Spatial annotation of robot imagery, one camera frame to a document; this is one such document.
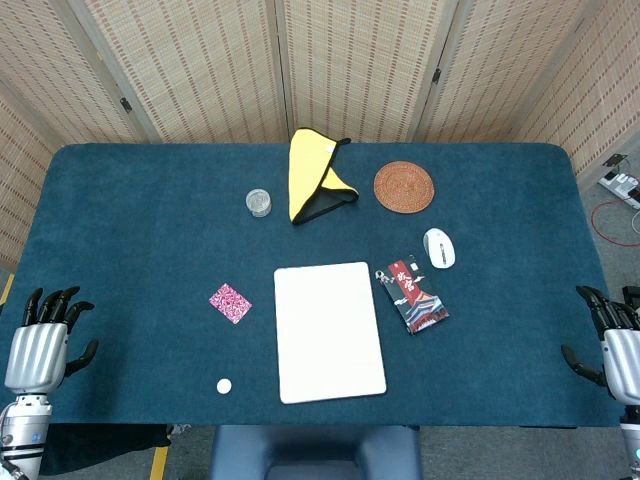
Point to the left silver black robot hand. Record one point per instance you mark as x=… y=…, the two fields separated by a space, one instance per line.
x=37 y=355

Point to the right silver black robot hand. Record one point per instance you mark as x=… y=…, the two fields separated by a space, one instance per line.
x=622 y=360

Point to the pink patterned card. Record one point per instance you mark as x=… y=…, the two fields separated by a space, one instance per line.
x=230 y=303

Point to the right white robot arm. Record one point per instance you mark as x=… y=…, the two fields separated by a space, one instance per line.
x=631 y=440

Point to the small white disc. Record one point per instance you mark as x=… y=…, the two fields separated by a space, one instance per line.
x=224 y=386

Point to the white rectangular board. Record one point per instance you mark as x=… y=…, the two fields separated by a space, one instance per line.
x=327 y=332

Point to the blue felt table cover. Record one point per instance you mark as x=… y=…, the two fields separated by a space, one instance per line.
x=150 y=225

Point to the white power strip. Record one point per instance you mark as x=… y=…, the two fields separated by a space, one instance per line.
x=620 y=186

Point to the bamboo folding screen panel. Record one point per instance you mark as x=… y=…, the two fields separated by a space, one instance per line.
x=500 y=70
x=605 y=90
x=60 y=75
x=360 y=70
x=20 y=175
x=200 y=70

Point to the small black flat device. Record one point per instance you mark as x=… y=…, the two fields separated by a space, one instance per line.
x=615 y=160

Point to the red black printed booklet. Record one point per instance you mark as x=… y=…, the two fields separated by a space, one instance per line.
x=417 y=297

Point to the white computer mouse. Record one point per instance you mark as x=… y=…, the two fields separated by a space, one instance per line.
x=439 y=248

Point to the black screen hinge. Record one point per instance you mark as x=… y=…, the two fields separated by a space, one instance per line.
x=126 y=105

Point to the clear round lidded container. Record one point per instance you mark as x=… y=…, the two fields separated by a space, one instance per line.
x=259 y=202

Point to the brown woven round coaster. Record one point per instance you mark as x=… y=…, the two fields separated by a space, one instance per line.
x=404 y=186

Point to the dark blue chair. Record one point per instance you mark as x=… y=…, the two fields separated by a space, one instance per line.
x=315 y=452

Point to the yellow black folded cloth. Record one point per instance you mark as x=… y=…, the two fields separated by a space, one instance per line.
x=306 y=170

